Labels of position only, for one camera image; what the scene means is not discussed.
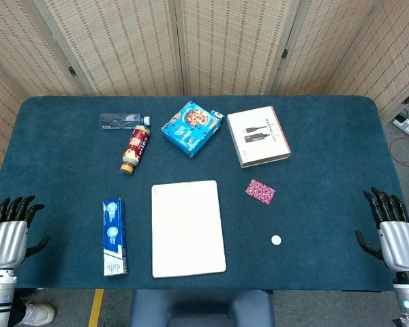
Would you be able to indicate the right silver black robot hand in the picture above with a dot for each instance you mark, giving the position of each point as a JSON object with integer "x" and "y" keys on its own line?
{"x": 398, "y": 242}

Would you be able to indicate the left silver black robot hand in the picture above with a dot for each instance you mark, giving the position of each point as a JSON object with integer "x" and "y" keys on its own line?
{"x": 7, "y": 238}

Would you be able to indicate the pink patterned packet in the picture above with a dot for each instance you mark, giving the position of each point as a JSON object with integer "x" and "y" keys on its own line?
{"x": 260, "y": 192}

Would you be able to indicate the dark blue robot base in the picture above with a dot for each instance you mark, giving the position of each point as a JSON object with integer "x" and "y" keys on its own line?
{"x": 201, "y": 308}

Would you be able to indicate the blue toothpaste box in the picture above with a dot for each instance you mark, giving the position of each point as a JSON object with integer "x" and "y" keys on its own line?
{"x": 114, "y": 236}

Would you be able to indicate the white rectangular board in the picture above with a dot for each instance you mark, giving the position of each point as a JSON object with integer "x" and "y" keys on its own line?
{"x": 187, "y": 229}

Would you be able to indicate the blue cookie box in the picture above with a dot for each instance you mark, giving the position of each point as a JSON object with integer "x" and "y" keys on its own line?
{"x": 191, "y": 128}

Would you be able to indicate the white sneaker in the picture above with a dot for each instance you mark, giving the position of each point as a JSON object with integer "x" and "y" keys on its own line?
{"x": 39, "y": 314}

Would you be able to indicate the dark teal table cloth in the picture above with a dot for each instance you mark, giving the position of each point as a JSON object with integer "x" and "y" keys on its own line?
{"x": 293, "y": 218}

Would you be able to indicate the yellow floor tape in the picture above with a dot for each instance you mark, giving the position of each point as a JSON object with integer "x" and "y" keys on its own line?
{"x": 96, "y": 308}

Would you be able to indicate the white power strip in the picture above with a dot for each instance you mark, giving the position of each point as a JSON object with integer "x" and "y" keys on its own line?
{"x": 407, "y": 126}

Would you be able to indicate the small white round disc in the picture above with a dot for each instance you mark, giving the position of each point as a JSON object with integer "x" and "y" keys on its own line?
{"x": 276, "y": 240}

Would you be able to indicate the Costa coffee bottle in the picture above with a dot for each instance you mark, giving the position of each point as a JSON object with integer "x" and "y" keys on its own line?
{"x": 135, "y": 149}

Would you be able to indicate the clear plastic water bottle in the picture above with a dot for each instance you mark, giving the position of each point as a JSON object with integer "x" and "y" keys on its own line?
{"x": 121, "y": 121}

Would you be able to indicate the black screen hinge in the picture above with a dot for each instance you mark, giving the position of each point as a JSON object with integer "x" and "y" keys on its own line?
{"x": 285, "y": 53}
{"x": 72, "y": 71}

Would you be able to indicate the woven folding screen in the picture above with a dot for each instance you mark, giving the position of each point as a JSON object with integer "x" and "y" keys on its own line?
{"x": 204, "y": 44}

